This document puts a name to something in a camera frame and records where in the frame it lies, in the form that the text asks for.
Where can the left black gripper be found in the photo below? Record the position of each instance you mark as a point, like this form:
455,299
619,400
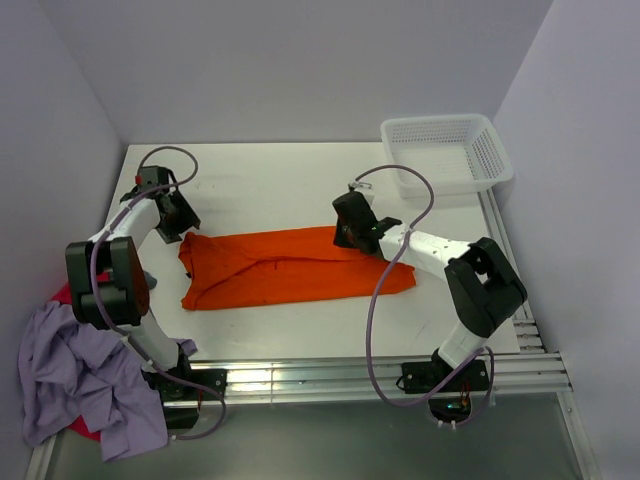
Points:
187,220

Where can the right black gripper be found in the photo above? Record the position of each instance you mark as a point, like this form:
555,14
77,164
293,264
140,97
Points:
340,239

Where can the orange t shirt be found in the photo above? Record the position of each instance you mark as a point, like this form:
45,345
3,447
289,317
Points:
272,268

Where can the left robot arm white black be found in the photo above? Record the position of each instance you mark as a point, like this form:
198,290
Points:
108,285

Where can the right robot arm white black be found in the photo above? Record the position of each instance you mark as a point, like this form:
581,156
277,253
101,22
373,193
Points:
483,285

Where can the teal blue t shirt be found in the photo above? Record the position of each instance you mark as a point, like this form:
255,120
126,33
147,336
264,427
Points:
150,280

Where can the white perforated plastic basket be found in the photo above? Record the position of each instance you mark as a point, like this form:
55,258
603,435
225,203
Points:
457,154

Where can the red t shirt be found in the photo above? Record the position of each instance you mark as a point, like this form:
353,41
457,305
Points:
64,297

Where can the lavender t shirt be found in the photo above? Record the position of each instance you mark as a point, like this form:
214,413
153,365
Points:
69,371

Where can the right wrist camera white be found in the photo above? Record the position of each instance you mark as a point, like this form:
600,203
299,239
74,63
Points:
359,185

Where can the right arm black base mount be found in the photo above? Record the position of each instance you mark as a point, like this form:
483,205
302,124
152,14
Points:
457,405

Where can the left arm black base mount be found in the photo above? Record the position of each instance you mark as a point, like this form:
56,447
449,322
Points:
182,404

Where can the aluminium front rail frame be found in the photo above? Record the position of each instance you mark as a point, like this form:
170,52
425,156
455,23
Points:
320,419

